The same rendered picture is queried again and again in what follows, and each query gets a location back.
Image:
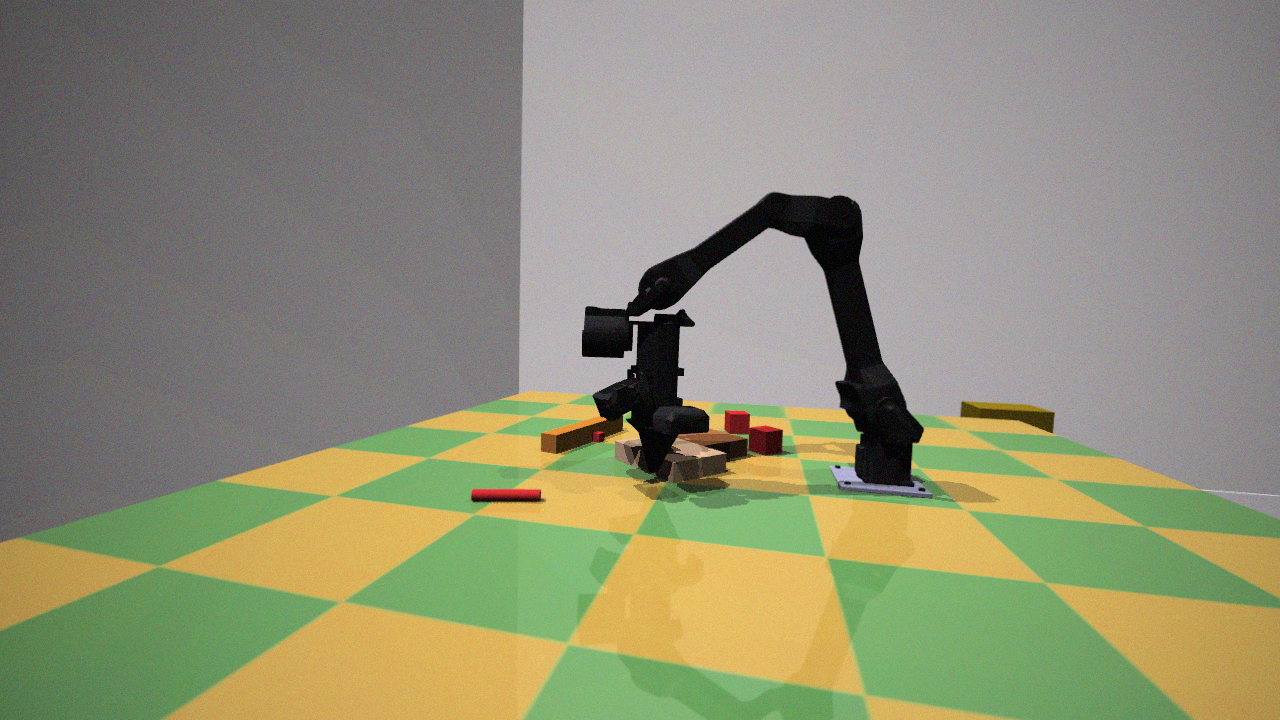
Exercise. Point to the brown square block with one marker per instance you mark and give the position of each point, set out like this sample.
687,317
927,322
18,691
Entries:
733,445

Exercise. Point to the red bar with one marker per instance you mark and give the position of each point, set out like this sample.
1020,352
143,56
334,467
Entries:
479,495

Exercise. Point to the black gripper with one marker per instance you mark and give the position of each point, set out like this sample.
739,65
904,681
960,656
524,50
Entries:
659,427

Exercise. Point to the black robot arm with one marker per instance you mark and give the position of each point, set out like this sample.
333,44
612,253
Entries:
833,230

